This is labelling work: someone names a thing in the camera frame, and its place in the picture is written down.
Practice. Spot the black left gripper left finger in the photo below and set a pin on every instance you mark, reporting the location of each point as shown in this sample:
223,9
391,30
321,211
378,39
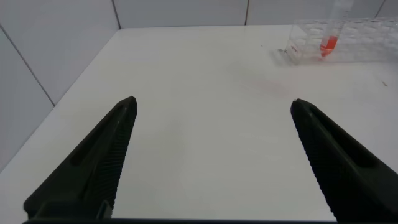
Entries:
93,168

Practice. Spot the test tube with red pigment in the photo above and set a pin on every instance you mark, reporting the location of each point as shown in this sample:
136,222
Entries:
329,43

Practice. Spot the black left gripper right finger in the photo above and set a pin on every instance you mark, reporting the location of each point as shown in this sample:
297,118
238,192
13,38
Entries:
348,174

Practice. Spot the clear plastic test tube rack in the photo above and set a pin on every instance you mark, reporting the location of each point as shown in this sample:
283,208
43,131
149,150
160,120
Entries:
363,40

